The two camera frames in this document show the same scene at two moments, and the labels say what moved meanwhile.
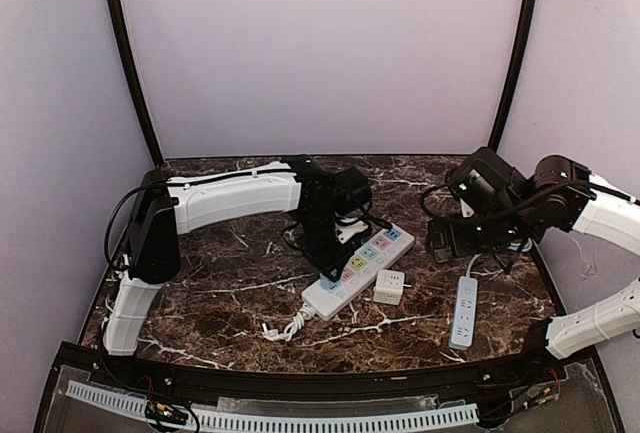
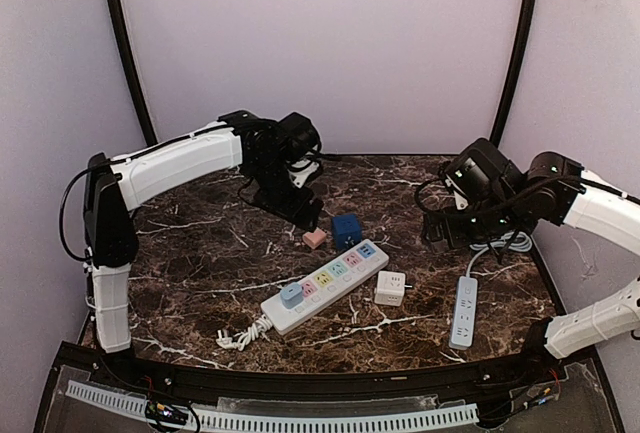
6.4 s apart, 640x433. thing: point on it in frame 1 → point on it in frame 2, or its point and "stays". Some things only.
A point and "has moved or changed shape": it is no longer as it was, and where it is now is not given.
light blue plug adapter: [329, 285] → [291, 295]
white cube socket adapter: [389, 287] stays
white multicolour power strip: [373, 257] has moved or changed shape
